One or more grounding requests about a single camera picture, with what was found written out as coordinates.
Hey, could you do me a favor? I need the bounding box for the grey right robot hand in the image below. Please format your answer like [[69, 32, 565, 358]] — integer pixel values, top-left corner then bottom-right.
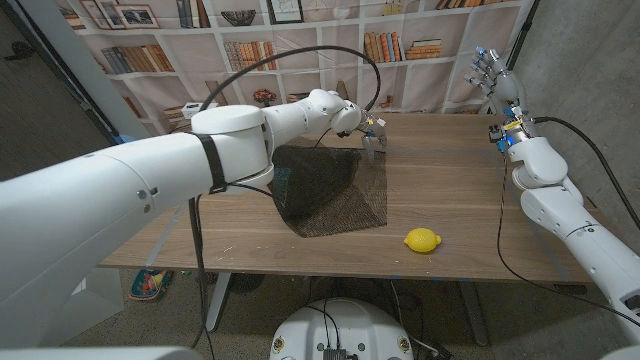
[[463, 46, 539, 152]]

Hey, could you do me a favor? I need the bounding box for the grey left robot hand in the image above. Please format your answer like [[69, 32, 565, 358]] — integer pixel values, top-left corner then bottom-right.
[[359, 117, 389, 162]]

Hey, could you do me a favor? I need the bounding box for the black mesh netting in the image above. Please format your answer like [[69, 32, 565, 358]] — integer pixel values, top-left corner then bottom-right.
[[267, 144, 389, 239]]

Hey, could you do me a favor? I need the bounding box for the yellow lemon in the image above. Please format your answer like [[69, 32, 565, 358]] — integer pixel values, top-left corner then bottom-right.
[[403, 227, 443, 254]]

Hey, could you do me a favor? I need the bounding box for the black backdrop stand pole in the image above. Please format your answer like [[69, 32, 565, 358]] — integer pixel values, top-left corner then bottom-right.
[[487, 0, 541, 115]]

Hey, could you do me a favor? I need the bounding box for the printed bookshelf backdrop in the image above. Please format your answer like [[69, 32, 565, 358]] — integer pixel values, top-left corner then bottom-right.
[[52, 0, 539, 146]]

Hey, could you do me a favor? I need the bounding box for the white robot torso base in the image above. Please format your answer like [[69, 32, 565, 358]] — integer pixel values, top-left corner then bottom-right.
[[269, 298, 415, 360]]

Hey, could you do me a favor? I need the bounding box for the white power strip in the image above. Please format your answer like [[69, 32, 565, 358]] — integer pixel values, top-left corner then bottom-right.
[[180, 102, 216, 120]]

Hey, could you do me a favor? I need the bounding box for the dark round floor object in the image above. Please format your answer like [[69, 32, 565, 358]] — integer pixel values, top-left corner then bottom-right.
[[227, 272, 266, 295]]

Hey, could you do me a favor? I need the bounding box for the metal table leg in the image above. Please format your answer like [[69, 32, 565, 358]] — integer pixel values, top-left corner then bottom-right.
[[457, 279, 490, 347], [203, 272, 234, 334]]

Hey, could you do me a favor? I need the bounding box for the grey tape outline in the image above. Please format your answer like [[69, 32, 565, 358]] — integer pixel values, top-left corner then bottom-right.
[[144, 144, 556, 269]]

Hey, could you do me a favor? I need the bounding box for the colourful floor item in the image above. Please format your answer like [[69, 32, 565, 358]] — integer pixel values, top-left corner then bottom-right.
[[128, 268, 175, 302]]

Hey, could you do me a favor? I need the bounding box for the white floor platform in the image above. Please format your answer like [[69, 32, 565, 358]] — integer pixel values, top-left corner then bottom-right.
[[49, 267, 125, 346]]

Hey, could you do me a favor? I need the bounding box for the dark grey door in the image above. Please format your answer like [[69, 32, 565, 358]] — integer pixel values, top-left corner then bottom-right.
[[0, 0, 126, 181]]

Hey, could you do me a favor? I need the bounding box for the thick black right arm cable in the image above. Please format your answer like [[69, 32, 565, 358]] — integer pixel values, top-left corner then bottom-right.
[[533, 115, 640, 229]]

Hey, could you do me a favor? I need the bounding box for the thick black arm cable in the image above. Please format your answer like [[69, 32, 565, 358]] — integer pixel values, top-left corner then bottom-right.
[[533, 115, 640, 229], [187, 44, 382, 360]]

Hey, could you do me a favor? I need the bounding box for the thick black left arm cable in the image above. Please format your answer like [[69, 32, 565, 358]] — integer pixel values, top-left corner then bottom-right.
[[187, 44, 382, 360]]

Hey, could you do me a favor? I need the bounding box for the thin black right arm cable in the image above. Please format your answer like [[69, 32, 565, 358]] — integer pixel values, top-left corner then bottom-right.
[[494, 152, 640, 329]]

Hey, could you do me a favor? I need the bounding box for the black door handle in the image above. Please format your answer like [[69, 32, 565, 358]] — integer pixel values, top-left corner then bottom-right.
[[3, 40, 35, 62]]

